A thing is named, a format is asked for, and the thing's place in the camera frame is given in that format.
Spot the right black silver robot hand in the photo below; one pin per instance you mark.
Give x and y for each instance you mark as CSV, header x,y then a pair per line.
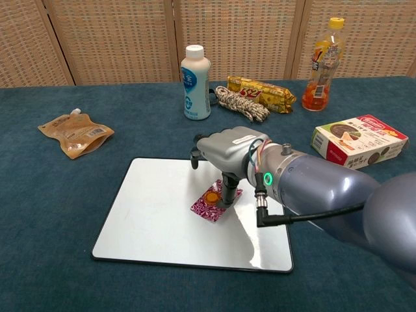
x,y
227,146

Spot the small orange round disc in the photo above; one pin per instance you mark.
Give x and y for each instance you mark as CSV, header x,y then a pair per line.
x,y
212,197

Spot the pink patterned packet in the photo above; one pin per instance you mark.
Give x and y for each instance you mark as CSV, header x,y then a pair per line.
x,y
204,213

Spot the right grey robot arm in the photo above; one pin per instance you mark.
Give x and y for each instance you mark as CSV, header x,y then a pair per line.
x,y
325,185

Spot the yellow biscuit packet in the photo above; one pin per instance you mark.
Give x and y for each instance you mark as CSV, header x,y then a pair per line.
x,y
263,94

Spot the white milk bottle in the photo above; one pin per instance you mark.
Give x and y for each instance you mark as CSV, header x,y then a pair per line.
x,y
196,91

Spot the white rectangular board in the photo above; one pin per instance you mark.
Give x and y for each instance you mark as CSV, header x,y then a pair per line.
x,y
156,221

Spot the orange drink bottle yellow cap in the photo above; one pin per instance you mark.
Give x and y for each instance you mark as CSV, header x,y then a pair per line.
x,y
321,71

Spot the red white cake box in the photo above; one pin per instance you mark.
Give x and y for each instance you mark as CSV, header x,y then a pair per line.
x,y
357,143

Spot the woven bamboo folding screen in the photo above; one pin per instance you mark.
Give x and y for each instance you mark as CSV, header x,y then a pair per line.
x,y
123,39

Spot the brown spout pouch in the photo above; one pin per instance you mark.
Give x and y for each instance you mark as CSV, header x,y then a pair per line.
x,y
76,133

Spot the blue felt table cover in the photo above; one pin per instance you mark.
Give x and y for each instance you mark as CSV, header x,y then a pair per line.
x,y
48,211

